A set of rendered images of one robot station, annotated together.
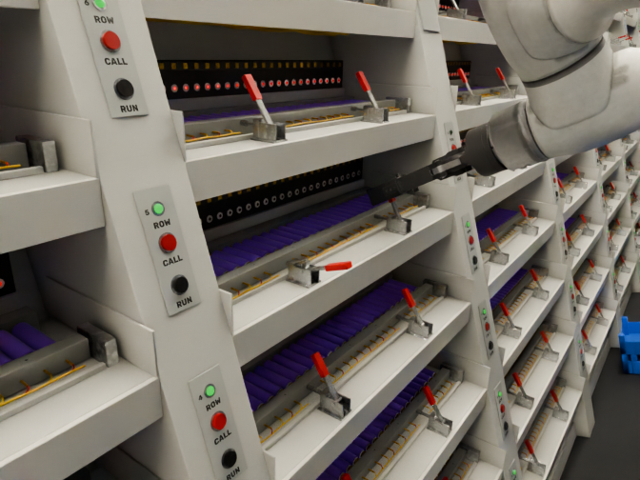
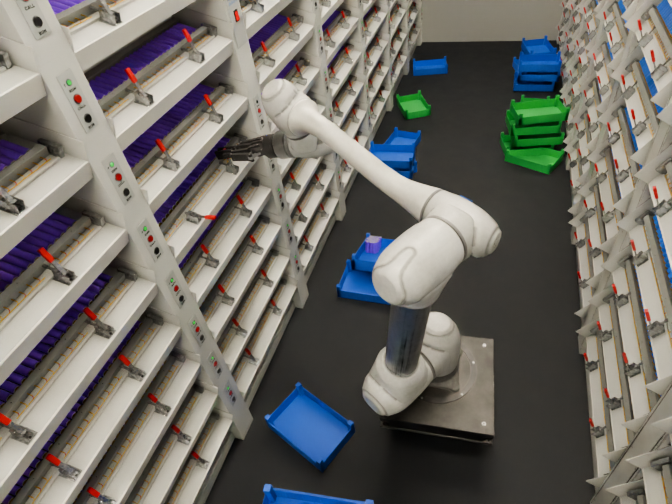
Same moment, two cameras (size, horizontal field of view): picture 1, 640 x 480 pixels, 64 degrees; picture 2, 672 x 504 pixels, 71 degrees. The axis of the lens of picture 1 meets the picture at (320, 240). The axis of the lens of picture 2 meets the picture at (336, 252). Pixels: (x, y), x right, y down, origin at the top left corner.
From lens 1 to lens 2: 0.89 m
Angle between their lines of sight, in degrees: 36
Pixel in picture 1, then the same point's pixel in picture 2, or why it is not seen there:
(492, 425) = (284, 240)
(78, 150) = (115, 220)
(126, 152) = (131, 214)
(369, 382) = (225, 247)
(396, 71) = (223, 68)
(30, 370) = (112, 290)
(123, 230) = (136, 242)
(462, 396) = (268, 232)
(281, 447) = (194, 284)
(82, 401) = (135, 297)
